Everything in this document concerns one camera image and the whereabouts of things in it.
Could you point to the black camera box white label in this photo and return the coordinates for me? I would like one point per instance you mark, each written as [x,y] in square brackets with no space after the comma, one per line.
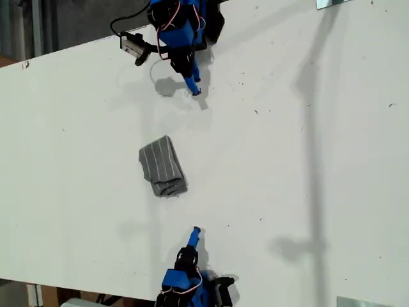
[134,48]

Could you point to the black camera stalk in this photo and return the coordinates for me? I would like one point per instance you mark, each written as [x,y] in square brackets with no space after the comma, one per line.
[158,49]
[223,280]

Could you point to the white object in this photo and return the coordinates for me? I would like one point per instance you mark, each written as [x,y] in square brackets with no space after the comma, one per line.
[76,303]

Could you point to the grey white-striped towel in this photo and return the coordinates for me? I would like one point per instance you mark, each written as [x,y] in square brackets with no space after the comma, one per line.
[159,163]

